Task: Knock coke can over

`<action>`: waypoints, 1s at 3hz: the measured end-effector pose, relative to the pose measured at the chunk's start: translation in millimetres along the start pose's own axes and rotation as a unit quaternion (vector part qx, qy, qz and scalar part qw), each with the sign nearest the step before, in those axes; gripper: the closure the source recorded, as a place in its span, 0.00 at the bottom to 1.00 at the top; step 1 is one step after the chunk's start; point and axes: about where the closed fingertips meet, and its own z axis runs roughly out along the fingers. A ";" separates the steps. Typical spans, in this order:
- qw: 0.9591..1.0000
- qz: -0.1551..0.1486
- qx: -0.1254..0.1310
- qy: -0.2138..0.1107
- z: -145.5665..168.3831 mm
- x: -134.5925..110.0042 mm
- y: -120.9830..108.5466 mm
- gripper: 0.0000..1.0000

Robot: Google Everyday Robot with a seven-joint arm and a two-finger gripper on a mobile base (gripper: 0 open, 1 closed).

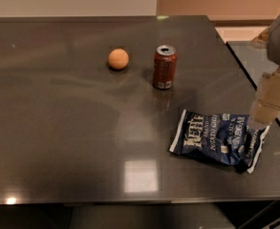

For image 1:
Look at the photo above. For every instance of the orange fruit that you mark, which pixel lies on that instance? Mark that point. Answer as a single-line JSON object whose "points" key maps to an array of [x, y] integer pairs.
{"points": [[118, 59]]}

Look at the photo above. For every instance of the blue kettle chips bag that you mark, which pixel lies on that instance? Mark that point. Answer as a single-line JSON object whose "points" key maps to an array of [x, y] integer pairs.
{"points": [[226, 139]]}

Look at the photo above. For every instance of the grey side table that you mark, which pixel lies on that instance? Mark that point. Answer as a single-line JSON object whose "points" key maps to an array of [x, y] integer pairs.
{"points": [[254, 63]]}

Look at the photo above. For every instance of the red coke can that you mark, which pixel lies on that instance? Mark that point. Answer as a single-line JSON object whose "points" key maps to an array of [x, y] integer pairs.
{"points": [[165, 61]]}

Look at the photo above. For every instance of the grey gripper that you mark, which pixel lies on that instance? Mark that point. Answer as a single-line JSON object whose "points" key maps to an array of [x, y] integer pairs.
{"points": [[266, 105]]}

